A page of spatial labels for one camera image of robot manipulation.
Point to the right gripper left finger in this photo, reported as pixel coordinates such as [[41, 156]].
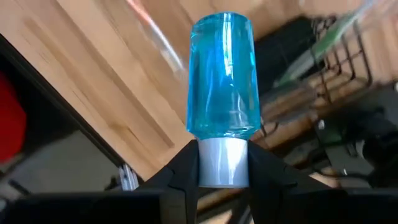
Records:
[[174, 199]]

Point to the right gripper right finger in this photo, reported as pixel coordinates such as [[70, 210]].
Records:
[[280, 199]]

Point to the blue mouthwash bottle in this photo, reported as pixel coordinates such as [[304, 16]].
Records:
[[222, 77]]

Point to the green toothbrush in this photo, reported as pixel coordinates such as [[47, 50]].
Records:
[[326, 43]]

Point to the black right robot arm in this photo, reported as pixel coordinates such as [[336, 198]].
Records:
[[373, 140]]

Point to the person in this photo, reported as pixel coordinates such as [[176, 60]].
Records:
[[11, 118]]

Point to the silver aluminium post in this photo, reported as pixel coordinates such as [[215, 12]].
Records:
[[127, 179]]

